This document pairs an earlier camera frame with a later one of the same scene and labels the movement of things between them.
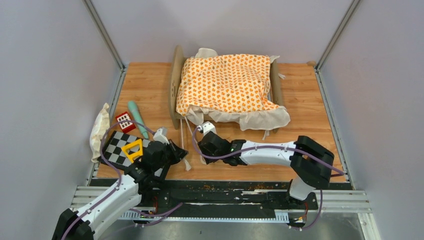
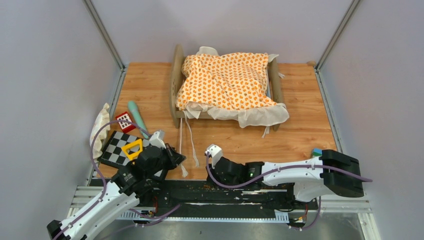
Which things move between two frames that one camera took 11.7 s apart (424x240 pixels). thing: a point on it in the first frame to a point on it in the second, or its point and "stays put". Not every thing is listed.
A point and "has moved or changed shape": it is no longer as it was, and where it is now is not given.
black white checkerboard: (113, 153) stays put
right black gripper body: (206, 152) to (223, 180)
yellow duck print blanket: (232, 83) has moved or changed shape
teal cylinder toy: (133, 108) stays put
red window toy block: (125, 126) stays put
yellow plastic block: (131, 156) stays put
